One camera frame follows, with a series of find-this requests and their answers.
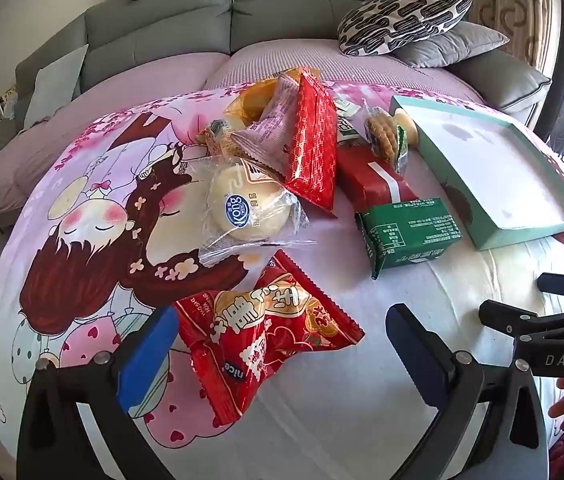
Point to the grey pillow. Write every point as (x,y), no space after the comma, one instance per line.
(456,45)

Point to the red gold patterned snack packet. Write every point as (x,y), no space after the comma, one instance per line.
(312,145)

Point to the red white striped snack packet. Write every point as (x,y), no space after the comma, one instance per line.
(366,180)

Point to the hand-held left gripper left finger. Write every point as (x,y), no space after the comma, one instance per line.
(147,355)

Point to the patterned curtain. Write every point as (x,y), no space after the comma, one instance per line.
(511,5)

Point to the round bun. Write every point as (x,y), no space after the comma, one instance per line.
(249,205)

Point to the yellow snack packet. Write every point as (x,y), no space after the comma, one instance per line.
(252,100)

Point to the grey green sofa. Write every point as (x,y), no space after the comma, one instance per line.
(162,25)

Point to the pale pink snack packet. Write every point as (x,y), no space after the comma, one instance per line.
(272,125)

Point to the pink sofa cover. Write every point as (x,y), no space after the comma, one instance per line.
(137,90)

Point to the light grey cushion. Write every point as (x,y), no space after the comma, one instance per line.
(57,85)

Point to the teal cardboard box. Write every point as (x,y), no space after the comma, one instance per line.
(486,160)

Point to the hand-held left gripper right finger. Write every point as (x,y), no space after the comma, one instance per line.
(411,350)

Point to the cookie packet with green edges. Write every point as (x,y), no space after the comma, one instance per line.
(381,132)

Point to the black white patterned pillow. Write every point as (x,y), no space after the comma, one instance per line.
(401,20)

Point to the black door frame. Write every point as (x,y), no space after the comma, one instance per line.
(559,75)

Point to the red cartoon print snack bag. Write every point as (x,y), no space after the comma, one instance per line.
(262,330)

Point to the pink printed blanket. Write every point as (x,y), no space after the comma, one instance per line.
(112,260)

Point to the green white snack packet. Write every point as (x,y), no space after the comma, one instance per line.
(346,130)

